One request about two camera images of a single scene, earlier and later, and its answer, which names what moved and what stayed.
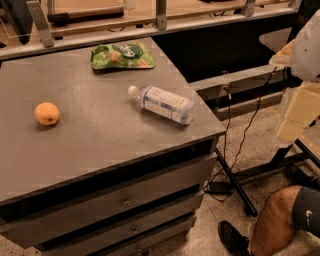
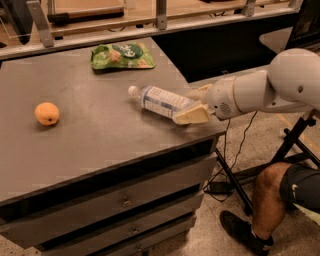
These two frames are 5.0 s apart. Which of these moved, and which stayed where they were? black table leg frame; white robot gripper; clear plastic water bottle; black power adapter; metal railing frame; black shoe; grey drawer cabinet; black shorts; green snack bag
Moved: white robot gripper; black shoe; black shorts
Stayed: metal railing frame; black table leg frame; black power adapter; grey drawer cabinet; green snack bag; clear plastic water bottle
